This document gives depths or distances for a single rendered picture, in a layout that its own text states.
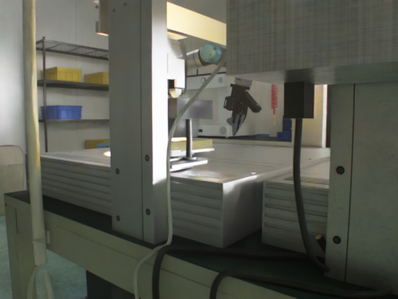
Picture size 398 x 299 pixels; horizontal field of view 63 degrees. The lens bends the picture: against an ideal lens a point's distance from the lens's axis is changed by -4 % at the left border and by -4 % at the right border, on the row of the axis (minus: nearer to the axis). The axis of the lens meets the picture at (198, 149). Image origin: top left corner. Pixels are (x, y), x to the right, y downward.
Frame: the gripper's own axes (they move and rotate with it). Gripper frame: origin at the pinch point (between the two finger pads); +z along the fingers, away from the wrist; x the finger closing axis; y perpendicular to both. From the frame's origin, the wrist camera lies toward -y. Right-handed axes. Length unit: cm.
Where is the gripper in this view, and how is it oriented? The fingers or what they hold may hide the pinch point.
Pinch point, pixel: (234, 132)
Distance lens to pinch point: 151.3
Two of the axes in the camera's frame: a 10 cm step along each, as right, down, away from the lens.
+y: -7.1, -3.2, 6.3
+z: -1.9, 9.5, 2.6
